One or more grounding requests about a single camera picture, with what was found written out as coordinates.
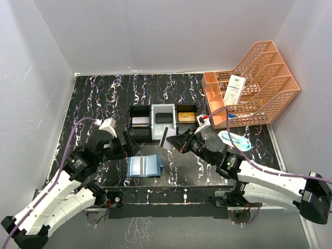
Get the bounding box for white magnetic stripe card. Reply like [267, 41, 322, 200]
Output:
[159, 127, 176, 150]

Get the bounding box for three-compartment black white tray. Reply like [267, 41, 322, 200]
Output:
[127, 103, 199, 141]

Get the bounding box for packaged nail clipper blister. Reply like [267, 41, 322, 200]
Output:
[218, 130, 252, 152]

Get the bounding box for blue leather card holder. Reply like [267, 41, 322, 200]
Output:
[127, 154, 164, 177]

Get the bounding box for orange mesh file organizer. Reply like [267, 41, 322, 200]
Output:
[202, 40, 300, 129]

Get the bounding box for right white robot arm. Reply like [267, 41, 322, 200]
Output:
[164, 116, 331, 225]

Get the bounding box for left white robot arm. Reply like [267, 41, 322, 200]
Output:
[1, 117, 132, 248]

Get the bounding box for gold credit card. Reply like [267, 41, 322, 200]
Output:
[177, 112, 196, 123]

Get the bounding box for black credit card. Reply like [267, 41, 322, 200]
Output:
[155, 113, 173, 123]

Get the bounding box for white paper receipt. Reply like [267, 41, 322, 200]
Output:
[224, 75, 246, 106]

